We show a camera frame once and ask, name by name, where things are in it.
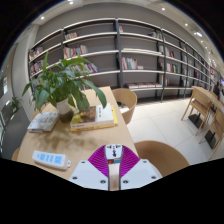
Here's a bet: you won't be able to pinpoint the white power strip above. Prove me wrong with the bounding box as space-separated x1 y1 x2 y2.
31 150 72 170

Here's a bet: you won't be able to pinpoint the grey bookshelf unit with books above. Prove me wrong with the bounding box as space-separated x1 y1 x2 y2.
27 17 214 104

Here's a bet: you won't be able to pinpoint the small green potted plant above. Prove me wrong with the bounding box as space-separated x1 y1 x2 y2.
9 96 23 113

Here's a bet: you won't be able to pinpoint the ceiling lights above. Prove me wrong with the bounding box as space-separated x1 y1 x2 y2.
39 0 214 58

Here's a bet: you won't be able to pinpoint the green plant in white pot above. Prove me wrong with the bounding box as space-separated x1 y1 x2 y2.
22 50 108 124

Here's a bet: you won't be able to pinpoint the yellow book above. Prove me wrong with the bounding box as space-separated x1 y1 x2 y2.
69 104 119 132

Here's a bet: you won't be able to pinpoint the round-backed light wooden chair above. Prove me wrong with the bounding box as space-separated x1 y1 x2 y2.
133 140 190 178
111 87 138 126
11 147 21 162

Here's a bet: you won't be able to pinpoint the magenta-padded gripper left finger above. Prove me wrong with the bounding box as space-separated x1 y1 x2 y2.
68 144 110 192

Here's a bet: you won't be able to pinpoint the open-framed wooden chair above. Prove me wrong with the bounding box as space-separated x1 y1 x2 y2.
199 106 224 161
181 88 213 136

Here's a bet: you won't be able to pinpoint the white and blue charger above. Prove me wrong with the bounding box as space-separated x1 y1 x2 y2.
104 143 124 165

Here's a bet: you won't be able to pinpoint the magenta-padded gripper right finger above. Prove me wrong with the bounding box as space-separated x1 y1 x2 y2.
119 145 163 192

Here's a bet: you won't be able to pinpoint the person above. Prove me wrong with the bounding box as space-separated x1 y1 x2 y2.
213 81 223 99

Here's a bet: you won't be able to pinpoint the pale grey cover book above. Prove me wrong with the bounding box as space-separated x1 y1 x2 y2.
27 110 60 133

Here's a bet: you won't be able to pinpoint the long wooden table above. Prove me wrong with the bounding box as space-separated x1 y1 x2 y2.
191 85 224 114

